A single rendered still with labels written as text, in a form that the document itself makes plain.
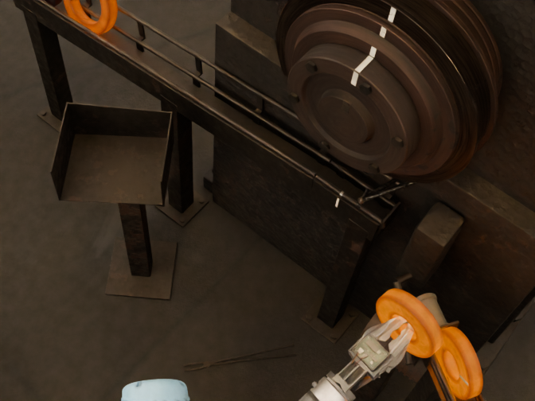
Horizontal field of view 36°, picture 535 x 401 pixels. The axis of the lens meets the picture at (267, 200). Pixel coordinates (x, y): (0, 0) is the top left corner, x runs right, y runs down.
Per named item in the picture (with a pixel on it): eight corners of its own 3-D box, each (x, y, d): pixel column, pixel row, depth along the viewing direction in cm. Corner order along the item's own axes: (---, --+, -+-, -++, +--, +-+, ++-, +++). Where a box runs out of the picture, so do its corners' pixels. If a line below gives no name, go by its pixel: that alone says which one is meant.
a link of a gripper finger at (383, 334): (415, 311, 160) (382, 344, 159) (414, 316, 166) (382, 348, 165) (404, 300, 161) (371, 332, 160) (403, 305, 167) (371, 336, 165)
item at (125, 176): (99, 235, 264) (66, 101, 201) (180, 242, 264) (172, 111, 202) (87, 293, 254) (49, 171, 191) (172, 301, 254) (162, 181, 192)
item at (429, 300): (432, 302, 190) (437, 290, 185) (447, 336, 185) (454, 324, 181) (408, 308, 189) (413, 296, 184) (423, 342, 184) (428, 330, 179)
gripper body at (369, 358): (396, 356, 156) (351, 401, 155) (396, 362, 164) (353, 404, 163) (369, 328, 158) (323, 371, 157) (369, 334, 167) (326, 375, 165)
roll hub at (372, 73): (294, 107, 174) (310, 16, 149) (403, 181, 166) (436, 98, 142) (279, 123, 171) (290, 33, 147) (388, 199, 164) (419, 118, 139)
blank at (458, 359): (447, 368, 187) (434, 372, 186) (444, 313, 180) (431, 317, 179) (484, 410, 173) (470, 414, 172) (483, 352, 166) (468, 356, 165)
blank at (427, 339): (393, 274, 164) (381, 285, 162) (451, 328, 158) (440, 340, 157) (380, 309, 177) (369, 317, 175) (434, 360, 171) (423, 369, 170)
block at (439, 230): (416, 243, 206) (440, 196, 186) (443, 262, 204) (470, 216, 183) (392, 272, 202) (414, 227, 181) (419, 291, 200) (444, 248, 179)
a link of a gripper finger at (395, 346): (427, 322, 159) (393, 355, 158) (425, 327, 165) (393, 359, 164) (415, 311, 160) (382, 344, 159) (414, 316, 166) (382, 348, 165)
